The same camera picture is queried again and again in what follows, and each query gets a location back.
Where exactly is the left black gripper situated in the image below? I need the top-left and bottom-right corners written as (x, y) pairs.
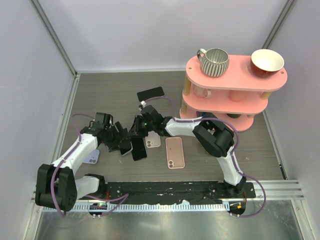
top-left (104, 122), bottom-right (131, 152)

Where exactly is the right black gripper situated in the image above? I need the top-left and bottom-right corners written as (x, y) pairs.
top-left (127, 115), bottom-right (156, 139)

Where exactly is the beige phone case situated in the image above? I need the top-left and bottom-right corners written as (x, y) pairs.
top-left (145, 131), bottom-right (161, 148)

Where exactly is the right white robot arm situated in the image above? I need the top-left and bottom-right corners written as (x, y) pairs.
top-left (128, 105), bottom-right (247, 198)

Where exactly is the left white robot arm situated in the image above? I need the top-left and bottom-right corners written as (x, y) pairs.
top-left (35, 112), bottom-right (130, 217)

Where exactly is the lilac phone case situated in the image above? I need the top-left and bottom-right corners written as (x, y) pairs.
top-left (83, 149), bottom-right (100, 165)

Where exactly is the black phone silver edge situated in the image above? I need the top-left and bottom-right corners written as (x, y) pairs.
top-left (137, 86), bottom-right (165, 102)

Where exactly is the pink phone case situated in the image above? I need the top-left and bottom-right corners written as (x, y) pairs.
top-left (165, 137), bottom-right (185, 170)

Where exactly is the black mounting plate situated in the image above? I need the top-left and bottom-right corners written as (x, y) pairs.
top-left (77, 180), bottom-right (257, 205)

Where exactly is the blue cup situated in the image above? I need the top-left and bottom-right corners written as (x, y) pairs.
top-left (201, 112), bottom-right (211, 118)

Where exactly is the clear pink glass cup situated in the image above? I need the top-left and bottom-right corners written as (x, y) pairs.
top-left (193, 85), bottom-right (212, 98)

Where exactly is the dark cup bottom shelf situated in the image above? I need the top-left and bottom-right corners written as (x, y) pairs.
top-left (226, 113), bottom-right (241, 119)

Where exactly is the grey striped mug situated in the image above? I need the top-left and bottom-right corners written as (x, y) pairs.
top-left (196, 48), bottom-right (230, 77)

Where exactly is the pink three-tier shelf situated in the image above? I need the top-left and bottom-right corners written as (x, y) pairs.
top-left (179, 55), bottom-right (288, 132)

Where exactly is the red white bowl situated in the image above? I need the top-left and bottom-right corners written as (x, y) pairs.
top-left (250, 49), bottom-right (285, 78)

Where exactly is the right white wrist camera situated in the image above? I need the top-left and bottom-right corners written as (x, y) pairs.
top-left (138, 100), bottom-right (147, 110)

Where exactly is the white slotted cable duct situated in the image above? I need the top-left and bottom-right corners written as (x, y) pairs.
top-left (42, 202), bottom-right (230, 213)

